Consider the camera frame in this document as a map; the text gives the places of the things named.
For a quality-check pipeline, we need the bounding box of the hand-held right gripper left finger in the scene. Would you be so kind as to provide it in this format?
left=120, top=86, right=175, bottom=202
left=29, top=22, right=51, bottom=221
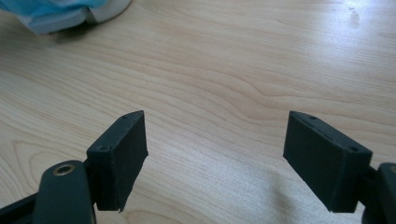
left=86, top=110, right=149, bottom=213

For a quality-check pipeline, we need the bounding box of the white rice cooker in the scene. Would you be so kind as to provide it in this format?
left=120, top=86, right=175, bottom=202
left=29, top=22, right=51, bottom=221
left=0, top=0, right=134, bottom=35

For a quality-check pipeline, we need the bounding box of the translucent plastic trash bag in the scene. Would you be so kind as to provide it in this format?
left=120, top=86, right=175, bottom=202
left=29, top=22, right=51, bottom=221
left=0, top=0, right=108, bottom=21

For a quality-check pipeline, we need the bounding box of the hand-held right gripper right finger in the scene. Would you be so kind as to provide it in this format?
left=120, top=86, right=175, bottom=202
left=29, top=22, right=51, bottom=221
left=282, top=110, right=374, bottom=214

